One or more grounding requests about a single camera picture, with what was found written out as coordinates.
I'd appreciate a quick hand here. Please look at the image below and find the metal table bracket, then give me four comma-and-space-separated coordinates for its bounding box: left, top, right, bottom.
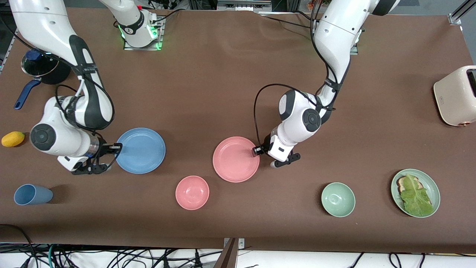
214, 237, 245, 268

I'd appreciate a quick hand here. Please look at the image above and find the small pink bowl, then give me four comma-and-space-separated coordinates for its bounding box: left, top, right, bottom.
175, 175, 210, 211

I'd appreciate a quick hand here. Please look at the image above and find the brown table cloth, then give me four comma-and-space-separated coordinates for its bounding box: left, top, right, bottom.
0, 7, 476, 253

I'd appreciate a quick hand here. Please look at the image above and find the grey metal frame device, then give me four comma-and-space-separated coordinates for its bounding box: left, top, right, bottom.
217, 0, 272, 12

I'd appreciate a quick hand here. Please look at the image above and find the green plate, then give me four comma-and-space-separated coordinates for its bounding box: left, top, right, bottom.
390, 169, 441, 218

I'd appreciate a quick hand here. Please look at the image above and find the blue plastic cup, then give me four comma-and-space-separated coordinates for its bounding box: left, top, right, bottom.
14, 184, 54, 206

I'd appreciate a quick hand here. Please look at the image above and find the blue plate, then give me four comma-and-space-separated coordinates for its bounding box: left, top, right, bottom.
116, 128, 166, 174

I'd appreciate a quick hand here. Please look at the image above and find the thick black floor cable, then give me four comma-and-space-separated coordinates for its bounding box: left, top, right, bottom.
0, 223, 37, 268

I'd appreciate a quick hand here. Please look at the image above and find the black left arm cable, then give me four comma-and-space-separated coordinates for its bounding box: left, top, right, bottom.
254, 0, 337, 149

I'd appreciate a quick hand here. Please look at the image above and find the green lettuce leaf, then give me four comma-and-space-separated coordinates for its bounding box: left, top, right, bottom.
400, 174, 434, 217

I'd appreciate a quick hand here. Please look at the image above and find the small green bowl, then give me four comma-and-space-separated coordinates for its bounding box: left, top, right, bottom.
321, 182, 356, 217

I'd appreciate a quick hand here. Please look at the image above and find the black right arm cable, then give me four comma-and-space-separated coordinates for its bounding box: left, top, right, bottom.
55, 73, 123, 173

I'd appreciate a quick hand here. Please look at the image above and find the glass lid blue knob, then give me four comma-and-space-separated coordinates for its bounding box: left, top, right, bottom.
21, 50, 60, 77

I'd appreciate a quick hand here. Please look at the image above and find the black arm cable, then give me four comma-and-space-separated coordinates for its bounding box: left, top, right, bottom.
55, 73, 123, 173
254, 0, 337, 149

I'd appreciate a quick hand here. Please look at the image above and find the yellow lemon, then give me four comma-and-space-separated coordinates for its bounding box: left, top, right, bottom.
1, 131, 25, 147

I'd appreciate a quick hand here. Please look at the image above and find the pink plate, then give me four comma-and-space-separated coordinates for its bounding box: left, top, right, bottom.
213, 136, 260, 183

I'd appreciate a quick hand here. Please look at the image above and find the beige toaster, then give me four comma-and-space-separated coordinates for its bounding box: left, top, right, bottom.
434, 66, 476, 127

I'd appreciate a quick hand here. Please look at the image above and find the aluminium profile bar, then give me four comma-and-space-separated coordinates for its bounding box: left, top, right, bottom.
448, 0, 476, 26

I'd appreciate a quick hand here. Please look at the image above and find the toasted bread slice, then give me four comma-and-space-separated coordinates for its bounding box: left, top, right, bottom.
396, 176, 421, 194

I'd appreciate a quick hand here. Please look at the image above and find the black pot blue handle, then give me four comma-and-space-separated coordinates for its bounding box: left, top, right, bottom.
14, 48, 71, 110

